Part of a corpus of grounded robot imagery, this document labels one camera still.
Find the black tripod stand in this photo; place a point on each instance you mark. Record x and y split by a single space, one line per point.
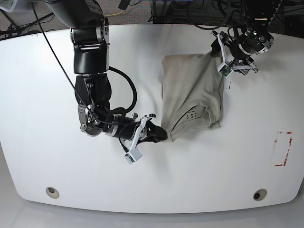
15 30

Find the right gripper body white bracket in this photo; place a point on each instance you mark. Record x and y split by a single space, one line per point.
126 128

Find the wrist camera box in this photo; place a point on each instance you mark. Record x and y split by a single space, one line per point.
225 69
133 155

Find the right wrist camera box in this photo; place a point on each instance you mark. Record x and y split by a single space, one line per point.
133 155

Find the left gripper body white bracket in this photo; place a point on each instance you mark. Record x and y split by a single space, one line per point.
233 55

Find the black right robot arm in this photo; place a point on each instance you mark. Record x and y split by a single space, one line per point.
89 32

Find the red tape rectangle marking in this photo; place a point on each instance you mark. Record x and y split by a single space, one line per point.
281 149

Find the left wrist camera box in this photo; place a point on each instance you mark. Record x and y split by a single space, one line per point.
225 69

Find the table cable grommet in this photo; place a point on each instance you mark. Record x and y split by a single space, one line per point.
52 193
260 194

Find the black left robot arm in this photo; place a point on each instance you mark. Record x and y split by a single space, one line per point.
247 38

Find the left table cable grommet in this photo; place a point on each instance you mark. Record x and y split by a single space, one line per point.
52 193

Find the beige grey T-shirt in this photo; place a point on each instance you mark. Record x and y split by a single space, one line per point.
192 92

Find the right table cable grommet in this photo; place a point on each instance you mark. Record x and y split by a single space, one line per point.
260 194

